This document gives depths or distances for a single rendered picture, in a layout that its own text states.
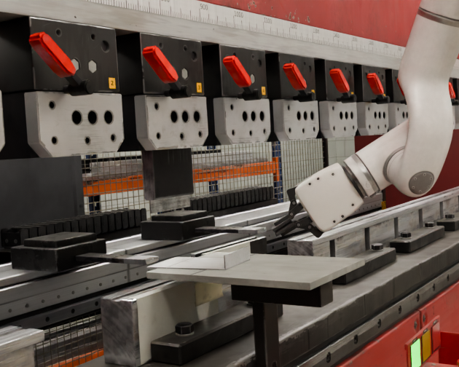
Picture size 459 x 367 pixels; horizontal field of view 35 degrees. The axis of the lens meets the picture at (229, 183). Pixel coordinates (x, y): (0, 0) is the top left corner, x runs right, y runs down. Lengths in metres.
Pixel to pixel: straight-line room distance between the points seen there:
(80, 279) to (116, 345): 0.29
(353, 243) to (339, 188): 0.37
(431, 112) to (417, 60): 0.09
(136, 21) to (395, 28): 1.05
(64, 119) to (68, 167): 0.78
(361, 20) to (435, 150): 0.57
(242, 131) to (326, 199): 0.22
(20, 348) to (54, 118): 0.27
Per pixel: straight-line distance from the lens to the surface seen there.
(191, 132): 1.10
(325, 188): 1.34
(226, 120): 1.19
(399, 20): 2.00
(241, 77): 1.17
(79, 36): 0.94
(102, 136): 0.95
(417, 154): 1.26
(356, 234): 1.71
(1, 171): 1.55
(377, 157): 1.33
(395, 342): 1.61
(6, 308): 1.22
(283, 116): 1.36
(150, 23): 1.06
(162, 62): 1.00
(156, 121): 1.04
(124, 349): 1.05
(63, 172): 1.67
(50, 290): 1.28
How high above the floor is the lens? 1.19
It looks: 4 degrees down
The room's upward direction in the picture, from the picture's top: 3 degrees counter-clockwise
